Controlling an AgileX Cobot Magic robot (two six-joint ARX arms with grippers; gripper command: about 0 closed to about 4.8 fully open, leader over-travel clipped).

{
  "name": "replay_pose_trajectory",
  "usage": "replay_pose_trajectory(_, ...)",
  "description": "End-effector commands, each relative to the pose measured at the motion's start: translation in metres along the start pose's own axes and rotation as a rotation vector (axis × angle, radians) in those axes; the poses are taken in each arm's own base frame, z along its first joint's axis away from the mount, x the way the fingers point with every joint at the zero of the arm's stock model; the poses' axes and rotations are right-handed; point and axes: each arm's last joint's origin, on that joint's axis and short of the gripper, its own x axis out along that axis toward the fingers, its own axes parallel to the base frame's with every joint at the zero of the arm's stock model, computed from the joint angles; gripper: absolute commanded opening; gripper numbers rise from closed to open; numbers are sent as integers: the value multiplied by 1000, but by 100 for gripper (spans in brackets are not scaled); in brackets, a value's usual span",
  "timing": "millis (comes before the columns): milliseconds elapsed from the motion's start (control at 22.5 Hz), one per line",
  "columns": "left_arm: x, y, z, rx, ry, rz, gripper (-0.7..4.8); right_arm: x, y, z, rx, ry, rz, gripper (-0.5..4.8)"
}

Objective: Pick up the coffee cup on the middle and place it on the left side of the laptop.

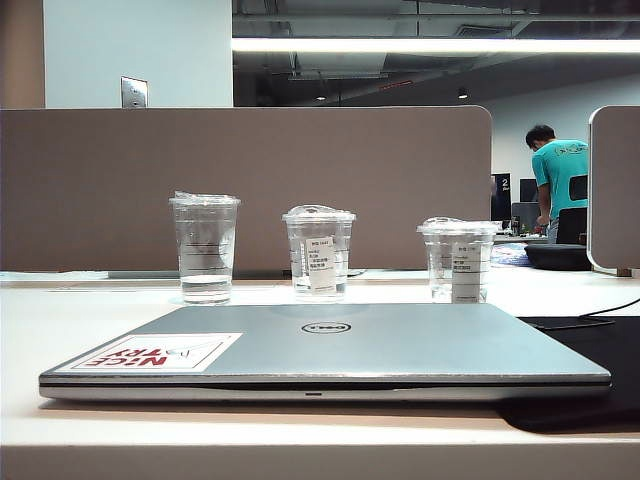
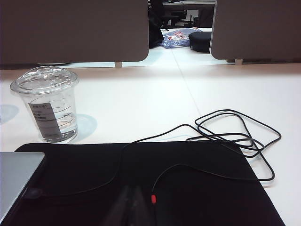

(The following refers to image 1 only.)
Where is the black round cushion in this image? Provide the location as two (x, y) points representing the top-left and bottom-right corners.
(523, 242), (592, 272)

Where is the metal wall plate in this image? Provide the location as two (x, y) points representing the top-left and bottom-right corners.
(120, 75), (149, 109)

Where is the silver Dell laptop with sticker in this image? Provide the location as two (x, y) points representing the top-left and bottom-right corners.
(38, 302), (613, 402)

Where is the black sign with number two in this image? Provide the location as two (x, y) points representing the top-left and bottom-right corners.
(491, 173), (513, 221)

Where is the tall clear plastic cup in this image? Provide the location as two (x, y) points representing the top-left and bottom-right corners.
(168, 190), (242, 306)

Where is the person in teal shirt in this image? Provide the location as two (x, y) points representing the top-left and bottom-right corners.
(525, 124), (590, 245)

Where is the black cable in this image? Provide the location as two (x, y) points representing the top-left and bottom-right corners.
(582, 295), (640, 317)

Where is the short clear cup with label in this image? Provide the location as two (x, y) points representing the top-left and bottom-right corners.
(416, 216), (501, 305)

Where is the black office chair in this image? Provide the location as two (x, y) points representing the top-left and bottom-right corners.
(555, 174), (590, 246)

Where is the beige partition with white frame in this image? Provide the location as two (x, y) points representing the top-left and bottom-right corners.
(587, 105), (640, 275)

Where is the clear cup with white label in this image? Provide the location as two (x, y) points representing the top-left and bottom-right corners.
(281, 203), (357, 304)

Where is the wide beige desk partition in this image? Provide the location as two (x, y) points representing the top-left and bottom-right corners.
(0, 104), (494, 274)

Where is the white ceiling light strip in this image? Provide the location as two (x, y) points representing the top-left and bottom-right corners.
(231, 37), (640, 54)

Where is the black desk mat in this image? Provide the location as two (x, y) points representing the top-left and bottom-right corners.
(499, 314), (640, 434)

